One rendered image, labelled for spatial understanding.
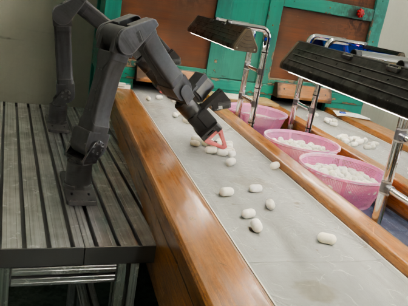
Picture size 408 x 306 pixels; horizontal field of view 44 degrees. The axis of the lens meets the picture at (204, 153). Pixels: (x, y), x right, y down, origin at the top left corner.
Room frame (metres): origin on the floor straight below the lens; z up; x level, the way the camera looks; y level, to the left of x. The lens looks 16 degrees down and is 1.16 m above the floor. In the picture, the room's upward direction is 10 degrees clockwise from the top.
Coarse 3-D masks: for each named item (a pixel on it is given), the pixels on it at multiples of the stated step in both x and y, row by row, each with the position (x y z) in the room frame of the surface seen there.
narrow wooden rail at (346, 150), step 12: (276, 108) 2.27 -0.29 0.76; (288, 120) 2.12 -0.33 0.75; (300, 120) 2.07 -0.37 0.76; (312, 132) 1.92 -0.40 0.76; (324, 132) 1.91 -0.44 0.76; (348, 156) 1.66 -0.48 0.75; (360, 156) 1.62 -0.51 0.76; (384, 168) 1.52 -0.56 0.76; (396, 180) 1.41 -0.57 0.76; (396, 204) 1.38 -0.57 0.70
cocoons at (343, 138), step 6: (324, 120) 2.25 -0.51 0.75; (330, 120) 2.27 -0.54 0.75; (336, 120) 2.27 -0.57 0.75; (342, 138) 1.92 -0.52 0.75; (348, 138) 1.94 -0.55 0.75; (354, 138) 1.97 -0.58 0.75; (360, 138) 1.97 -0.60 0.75; (366, 138) 1.97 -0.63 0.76; (354, 144) 1.85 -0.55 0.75; (360, 144) 1.91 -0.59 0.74; (366, 144) 1.85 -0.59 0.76; (372, 144) 1.87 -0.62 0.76; (378, 144) 1.93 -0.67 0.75
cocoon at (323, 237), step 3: (318, 234) 0.94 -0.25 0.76; (321, 234) 0.94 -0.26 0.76; (324, 234) 0.94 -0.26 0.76; (327, 234) 0.94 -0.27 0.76; (330, 234) 0.94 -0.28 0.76; (318, 237) 0.94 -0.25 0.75; (321, 237) 0.93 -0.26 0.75; (324, 237) 0.93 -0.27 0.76; (327, 237) 0.93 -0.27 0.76; (330, 237) 0.93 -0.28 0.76; (333, 237) 0.93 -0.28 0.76; (321, 240) 0.93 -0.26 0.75; (324, 240) 0.93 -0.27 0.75; (327, 240) 0.93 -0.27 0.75; (330, 240) 0.93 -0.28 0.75; (333, 240) 0.93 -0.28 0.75; (327, 243) 0.93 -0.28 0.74; (330, 243) 0.93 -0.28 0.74; (333, 243) 0.93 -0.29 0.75
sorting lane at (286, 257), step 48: (144, 96) 2.16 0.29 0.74; (240, 144) 1.61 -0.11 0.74; (240, 192) 1.15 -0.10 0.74; (288, 192) 1.21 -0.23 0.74; (240, 240) 0.88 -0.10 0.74; (288, 240) 0.92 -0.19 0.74; (336, 240) 0.96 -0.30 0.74; (288, 288) 0.74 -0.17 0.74; (336, 288) 0.76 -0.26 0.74; (384, 288) 0.79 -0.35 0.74
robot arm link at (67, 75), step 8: (56, 24) 1.68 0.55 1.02; (56, 32) 1.69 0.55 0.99; (64, 32) 1.69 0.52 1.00; (56, 40) 1.69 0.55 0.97; (64, 40) 1.70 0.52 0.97; (56, 48) 1.69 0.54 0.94; (64, 48) 1.70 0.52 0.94; (56, 56) 1.70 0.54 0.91; (64, 56) 1.70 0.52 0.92; (56, 64) 1.70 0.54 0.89; (64, 64) 1.70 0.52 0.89; (56, 72) 1.70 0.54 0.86; (64, 72) 1.70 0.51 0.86; (72, 72) 1.72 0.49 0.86; (56, 80) 1.70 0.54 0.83; (64, 80) 1.69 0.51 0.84; (72, 80) 1.71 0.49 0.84; (56, 88) 1.69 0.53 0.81; (64, 88) 1.70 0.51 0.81; (72, 88) 1.70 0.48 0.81; (56, 96) 1.69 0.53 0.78; (72, 96) 1.71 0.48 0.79
